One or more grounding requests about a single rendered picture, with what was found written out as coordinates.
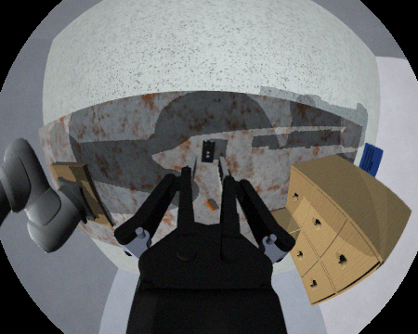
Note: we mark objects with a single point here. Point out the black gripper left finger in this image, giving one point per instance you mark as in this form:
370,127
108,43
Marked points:
134,235

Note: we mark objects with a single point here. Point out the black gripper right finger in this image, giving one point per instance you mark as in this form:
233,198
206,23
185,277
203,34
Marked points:
271,238

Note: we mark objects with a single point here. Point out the orange aaa battery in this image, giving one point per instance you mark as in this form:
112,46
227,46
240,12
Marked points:
210,205

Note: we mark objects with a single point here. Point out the small wooden chest of drawers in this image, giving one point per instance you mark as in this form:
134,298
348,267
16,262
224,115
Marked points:
374,209

